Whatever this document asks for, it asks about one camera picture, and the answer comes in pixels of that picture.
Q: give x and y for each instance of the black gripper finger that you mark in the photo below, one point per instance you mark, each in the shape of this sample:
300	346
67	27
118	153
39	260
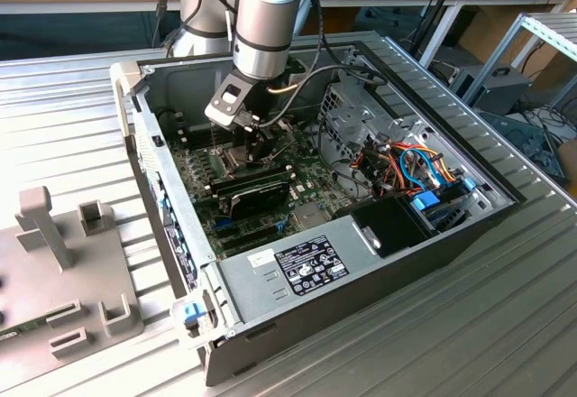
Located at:
254	144
272	142

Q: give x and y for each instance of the silver square CPU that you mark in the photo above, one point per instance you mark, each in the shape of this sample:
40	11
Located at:
262	160

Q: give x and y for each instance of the thin metal locking lever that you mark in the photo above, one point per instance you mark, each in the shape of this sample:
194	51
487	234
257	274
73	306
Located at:
212	140

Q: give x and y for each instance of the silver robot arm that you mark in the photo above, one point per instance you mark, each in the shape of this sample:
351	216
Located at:
263	31

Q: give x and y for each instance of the square CPU socket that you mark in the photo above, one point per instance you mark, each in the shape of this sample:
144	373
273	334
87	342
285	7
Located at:
232	162

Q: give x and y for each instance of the black RAM slot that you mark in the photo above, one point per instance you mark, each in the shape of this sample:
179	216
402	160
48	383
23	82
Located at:
207	135
248	178
234	189
196	132
250	181
209	140
194	128
245	174

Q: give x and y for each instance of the black graphics card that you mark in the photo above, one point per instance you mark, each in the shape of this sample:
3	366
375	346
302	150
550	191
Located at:
257	200

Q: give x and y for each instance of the green motherboard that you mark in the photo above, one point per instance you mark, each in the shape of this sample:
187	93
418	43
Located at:
315	180

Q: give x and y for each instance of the silver metal disk bay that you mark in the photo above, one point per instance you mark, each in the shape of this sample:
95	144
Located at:
349	117

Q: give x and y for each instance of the grey chipset heatsink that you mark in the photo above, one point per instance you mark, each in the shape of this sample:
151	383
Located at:
308	216

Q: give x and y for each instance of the blue expansion slot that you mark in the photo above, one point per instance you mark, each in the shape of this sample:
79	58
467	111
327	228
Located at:
223	223

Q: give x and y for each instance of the black expansion slot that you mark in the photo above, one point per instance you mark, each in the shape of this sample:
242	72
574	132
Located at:
250	242
248	231

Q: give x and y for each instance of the silver power supply unit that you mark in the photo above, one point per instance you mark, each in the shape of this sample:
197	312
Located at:
261	288

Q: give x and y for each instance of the hard disk in blue carrier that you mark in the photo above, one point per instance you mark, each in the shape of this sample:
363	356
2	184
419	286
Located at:
426	201

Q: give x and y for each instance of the blue plastic case latch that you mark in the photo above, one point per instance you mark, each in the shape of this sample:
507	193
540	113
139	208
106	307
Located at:
190	313

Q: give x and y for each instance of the open black PC case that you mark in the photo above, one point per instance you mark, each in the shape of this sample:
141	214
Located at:
360	307

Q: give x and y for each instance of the dark grey equipment box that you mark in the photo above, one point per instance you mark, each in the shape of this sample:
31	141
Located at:
496	92

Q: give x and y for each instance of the large brown cardboard box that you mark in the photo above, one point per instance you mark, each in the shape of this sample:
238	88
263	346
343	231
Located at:
487	27

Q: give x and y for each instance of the grey parts rack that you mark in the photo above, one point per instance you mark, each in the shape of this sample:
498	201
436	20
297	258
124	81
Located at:
45	279

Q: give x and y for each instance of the green RAM stick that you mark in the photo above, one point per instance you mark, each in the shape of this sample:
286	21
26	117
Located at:
22	327

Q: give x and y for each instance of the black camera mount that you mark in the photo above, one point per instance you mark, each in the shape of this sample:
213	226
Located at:
232	82

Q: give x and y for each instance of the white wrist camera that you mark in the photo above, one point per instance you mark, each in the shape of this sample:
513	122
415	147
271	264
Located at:
223	115

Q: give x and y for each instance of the aluminium profile frame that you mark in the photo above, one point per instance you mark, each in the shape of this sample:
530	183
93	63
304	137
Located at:
547	31

